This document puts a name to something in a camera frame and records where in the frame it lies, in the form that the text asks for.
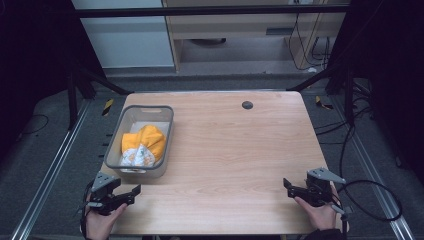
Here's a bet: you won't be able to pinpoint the black floor cable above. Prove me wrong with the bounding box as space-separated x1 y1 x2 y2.
18 114 50 138

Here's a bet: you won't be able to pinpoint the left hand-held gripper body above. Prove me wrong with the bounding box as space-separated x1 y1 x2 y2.
87 171 135 216

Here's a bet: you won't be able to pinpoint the person's left hand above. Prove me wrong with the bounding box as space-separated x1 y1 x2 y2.
85 193 129 240

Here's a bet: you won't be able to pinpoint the light wooden desk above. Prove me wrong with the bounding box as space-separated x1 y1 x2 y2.
161 0 351 73

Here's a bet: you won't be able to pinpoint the aluminium rail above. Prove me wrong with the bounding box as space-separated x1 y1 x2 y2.
9 99 92 240
328 94 416 240

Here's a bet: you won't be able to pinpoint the black metal frame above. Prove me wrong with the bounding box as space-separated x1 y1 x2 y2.
66 4 355 131

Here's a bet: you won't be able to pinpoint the yellow and black tape strip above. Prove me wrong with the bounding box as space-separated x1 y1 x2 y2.
315 95 334 111
101 98 115 117

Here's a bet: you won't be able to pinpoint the person's right hand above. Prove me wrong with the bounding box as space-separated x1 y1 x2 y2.
294 183 350 232

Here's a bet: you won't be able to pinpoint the hanging black cables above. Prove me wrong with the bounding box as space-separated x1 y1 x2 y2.
288 0 332 72

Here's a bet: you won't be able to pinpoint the white cabinet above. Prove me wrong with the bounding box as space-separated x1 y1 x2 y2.
71 0 176 70

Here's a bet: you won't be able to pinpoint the person's right sleeve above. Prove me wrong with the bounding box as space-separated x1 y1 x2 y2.
303 228 344 240

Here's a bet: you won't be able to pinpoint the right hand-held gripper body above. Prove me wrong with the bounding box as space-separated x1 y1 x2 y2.
288 167 353 215

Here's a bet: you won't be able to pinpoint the orange and white cloth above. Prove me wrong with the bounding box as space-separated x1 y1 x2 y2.
120 124 167 168

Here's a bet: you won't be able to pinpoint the grey plastic storage basket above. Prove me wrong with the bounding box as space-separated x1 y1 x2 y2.
103 104 175 179

